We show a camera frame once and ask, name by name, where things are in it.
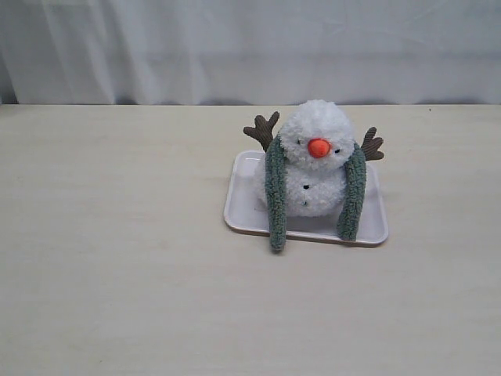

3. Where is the white plush snowman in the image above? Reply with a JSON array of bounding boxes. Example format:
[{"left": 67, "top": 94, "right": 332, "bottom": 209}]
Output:
[{"left": 242, "top": 98, "right": 385, "bottom": 219}]

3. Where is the green fuzzy scarf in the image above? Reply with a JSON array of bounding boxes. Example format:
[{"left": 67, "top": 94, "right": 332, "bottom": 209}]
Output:
[{"left": 264, "top": 136, "right": 366, "bottom": 254}]

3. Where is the white plastic tray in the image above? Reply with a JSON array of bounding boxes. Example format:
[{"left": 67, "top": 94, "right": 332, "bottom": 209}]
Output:
[{"left": 223, "top": 150, "right": 389, "bottom": 248}]

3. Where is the white curtain backdrop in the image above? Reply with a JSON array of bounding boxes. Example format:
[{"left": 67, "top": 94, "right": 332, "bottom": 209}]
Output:
[{"left": 1, "top": 1, "right": 500, "bottom": 105}]

